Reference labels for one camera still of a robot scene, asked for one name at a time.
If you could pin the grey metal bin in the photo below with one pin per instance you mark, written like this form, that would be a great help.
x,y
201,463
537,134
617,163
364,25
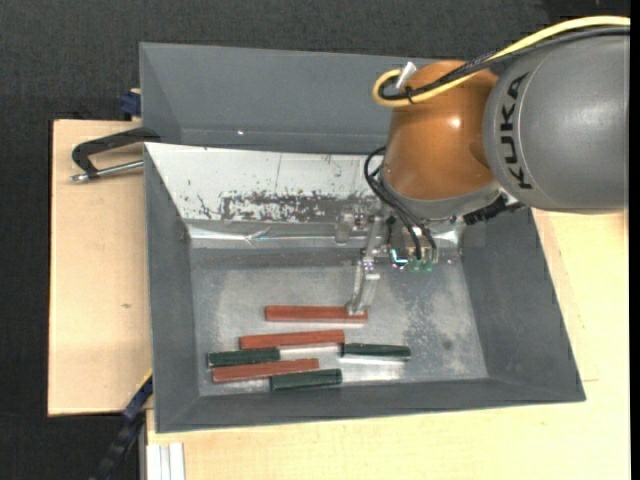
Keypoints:
x,y
280,98

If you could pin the pale brown cardboard board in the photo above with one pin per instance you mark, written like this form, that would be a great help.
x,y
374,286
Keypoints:
x,y
95,268

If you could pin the dark green flat block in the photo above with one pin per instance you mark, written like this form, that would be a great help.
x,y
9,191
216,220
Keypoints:
x,y
305,380
242,357
375,351

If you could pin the black cylinder on white bracket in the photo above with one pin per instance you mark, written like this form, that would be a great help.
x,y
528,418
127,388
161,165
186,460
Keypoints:
x,y
482,213

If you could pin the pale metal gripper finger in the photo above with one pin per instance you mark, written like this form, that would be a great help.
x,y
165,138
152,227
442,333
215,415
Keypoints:
x,y
370,288
357,288

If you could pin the red-brown flat block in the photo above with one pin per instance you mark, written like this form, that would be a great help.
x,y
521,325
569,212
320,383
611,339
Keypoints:
x,y
260,371
305,313
290,340

